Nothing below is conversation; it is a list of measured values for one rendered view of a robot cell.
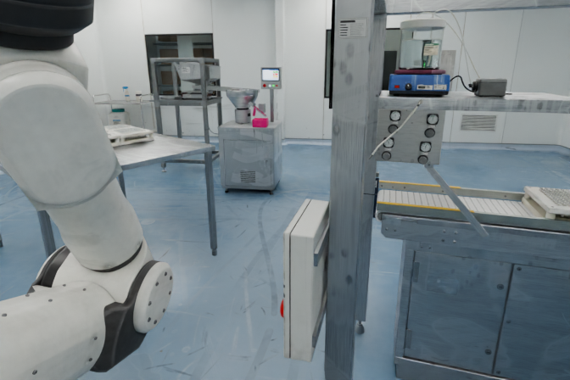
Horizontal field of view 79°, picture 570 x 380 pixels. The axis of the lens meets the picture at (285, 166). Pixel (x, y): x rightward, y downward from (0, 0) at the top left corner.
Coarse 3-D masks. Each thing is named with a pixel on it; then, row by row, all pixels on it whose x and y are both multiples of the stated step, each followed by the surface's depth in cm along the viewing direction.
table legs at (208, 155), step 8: (208, 152) 242; (208, 160) 243; (208, 168) 245; (120, 176) 343; (208, 176) 247; (120, 184) 344; (208, 184) 249; (208, 192) 251; (208, 200) 253; (208, 208) 255; (40, 216) 170; (48, 216) 173; (40, 224) 173; (48, 224) 173; (0, 232) 276; (48, 232) 174; (0, 240) 277; (48, 240) 175; (216, 240) 262; (48, 248) 175; (216, 248) 264; (48, 256) 176
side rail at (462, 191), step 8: (384, 184) 159; (392, 184) 158; (400, 184) 157; (408, 184) 156; (424, 192) 155; (432, 192) 154; (440, 192) 153; (456, 192) 151; (464, 192) 150; (472, 192) 149; (480, 192) 148; (488, 192) 147; (496, 192) 146; (504, 192) 146; (512, 192) 145; (520, 200) 145
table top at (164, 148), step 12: (132, 144) 247; (144, 144) 247; (156, 144) 247; (168, 144) 247; (180, 144) 246; (192, 144) 246; (204, 144) 246; (120, 156) 214; (132, 156) 214; (144, 156) 213; (156, 156) 213; (168, 156) 216; (180, 156) 223; (0, 168) 196; (132, 168) 200
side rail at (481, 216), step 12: (384, 204) 134; (444, 216) 128; (456, 216) 127; (480, 216) 125; (492, 216) 124; (504, 216) 123; (516, 216) 122; (528, 216) 121; (552, 228) 119; (564, 228) 118
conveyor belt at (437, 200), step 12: (384, 192) 157; (396, 192) 156; (408, 192) 156; (420, 204) 142; (432, 204) 142; (444, 204) 142; (468, 204) 142; (480, 204) 142; (492, 204) 141; (504, 204) 141; (516, 204) 141; (432, 216) 131; (540, 228) 122
